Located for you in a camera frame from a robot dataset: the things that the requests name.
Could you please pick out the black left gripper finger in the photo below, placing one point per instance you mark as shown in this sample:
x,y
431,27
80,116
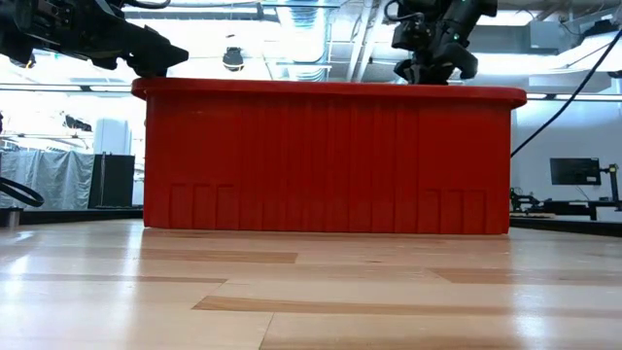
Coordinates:
x,y
155,51

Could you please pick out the red plastic bin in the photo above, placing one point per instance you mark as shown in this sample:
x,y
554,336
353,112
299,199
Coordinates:
x,y
330,160

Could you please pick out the white cabinet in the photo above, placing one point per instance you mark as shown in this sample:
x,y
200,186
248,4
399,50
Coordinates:
x,y
112,138

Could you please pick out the black cabinet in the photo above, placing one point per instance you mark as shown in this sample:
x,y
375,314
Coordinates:
x,y
114,182

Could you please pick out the grey tarp curtain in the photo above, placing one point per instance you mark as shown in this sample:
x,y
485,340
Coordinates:
x,y
53,177

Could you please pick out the black background bench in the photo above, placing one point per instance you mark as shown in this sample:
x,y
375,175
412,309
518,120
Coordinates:
x,y
568,206

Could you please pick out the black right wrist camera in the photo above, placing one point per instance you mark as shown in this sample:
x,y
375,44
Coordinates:
x,y
405,36

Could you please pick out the black dome ceiling camera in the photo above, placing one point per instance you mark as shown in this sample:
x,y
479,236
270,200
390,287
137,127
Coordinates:
x,y
233,60

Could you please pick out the silver ventilation duct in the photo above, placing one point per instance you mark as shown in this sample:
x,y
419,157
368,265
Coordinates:
x,y
303,19

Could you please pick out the dark wall monitor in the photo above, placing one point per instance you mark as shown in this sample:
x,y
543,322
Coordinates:
x,y
576,171

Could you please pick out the black aluminium frame rails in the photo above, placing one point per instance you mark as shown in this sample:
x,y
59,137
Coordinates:
x,y
78,215
563,226

